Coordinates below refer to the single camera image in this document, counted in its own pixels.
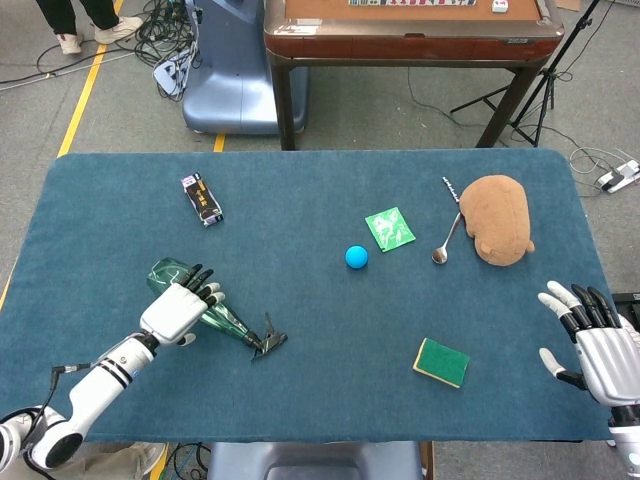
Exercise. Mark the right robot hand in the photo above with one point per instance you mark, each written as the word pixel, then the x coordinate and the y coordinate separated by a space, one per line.
pixel 610 365

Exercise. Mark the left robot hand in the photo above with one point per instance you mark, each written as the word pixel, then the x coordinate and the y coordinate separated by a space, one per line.
pixel 172 312

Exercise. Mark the green transparent spray bottle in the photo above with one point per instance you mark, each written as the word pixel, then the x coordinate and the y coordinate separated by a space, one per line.
pixel 227 321

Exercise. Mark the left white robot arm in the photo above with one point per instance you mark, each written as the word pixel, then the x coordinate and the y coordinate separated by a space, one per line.
pixel 100 385

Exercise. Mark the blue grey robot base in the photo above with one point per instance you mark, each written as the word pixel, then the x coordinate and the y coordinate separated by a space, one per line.
pixel 230 75

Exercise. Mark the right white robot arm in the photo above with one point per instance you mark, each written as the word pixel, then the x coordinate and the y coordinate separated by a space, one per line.
pixel 629 447

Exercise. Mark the black tripod stand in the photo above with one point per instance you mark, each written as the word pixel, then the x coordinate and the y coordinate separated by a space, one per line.
pixel 547 75

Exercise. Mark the black box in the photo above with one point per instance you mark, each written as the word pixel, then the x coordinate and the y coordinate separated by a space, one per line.
pixel 627 305

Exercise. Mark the small dark snack box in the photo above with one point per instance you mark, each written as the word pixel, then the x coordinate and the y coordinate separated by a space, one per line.
pixel 201 199

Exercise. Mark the blue table cloth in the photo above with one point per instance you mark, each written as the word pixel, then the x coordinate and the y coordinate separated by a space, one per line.
pixel 320 350

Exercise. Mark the green yellow sponge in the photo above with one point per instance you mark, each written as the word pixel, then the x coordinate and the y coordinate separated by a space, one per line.
pixel 442 362

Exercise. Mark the brown plush toy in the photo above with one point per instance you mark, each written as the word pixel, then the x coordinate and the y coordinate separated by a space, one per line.
pixel 497 220

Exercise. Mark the white power strip with plugs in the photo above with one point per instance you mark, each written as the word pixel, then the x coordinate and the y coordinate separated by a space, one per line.
pixel 620 177

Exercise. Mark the blue ball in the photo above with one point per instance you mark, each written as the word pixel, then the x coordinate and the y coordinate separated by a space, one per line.
pixel 356 256

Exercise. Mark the metal spoon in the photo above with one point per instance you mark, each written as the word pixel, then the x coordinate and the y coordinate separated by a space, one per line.
pixel 440 256

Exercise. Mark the grey blue robot torso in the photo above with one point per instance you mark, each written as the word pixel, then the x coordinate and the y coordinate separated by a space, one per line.
pixel 315 460

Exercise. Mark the green sachet packet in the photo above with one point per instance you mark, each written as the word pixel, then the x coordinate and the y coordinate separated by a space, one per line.
pixel 391 229

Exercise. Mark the silver striped stick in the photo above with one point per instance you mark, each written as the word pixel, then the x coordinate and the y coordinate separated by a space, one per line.
pixel 451 190

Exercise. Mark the person in black trousers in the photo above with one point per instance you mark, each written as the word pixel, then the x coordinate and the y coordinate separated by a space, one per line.
pixel 107 20

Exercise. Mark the brown mahjong table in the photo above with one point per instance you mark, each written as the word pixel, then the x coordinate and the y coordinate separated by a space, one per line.
pixel 410 47

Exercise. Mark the cardboard box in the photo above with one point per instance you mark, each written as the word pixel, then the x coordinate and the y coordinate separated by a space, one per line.
pixel 569 4

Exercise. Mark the single white mahjong tile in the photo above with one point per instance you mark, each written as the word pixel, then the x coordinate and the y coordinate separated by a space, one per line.
pixel 500 6

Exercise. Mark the row of face-up mahjong tiles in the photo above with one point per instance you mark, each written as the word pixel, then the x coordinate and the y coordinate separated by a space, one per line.
pixel 410 2

